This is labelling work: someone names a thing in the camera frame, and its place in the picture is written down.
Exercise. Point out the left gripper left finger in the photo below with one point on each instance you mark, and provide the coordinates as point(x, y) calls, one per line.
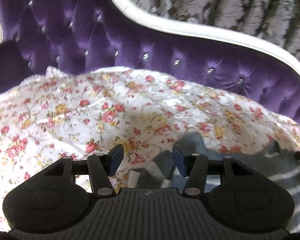
point(102, 167)

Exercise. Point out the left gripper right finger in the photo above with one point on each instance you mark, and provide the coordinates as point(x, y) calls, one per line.
point(194, 166)

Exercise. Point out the grey white striped cardigan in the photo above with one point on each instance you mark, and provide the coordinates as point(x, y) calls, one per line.
point(278, 165)

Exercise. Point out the floral bed cover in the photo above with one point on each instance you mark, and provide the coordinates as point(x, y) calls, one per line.
point(47, 117)

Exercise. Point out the purple tufted chaise sofa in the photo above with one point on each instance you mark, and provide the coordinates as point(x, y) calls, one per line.
point(79, 36)

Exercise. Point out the brown damask curtain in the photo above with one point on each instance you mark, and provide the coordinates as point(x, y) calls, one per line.
point(276, 21)

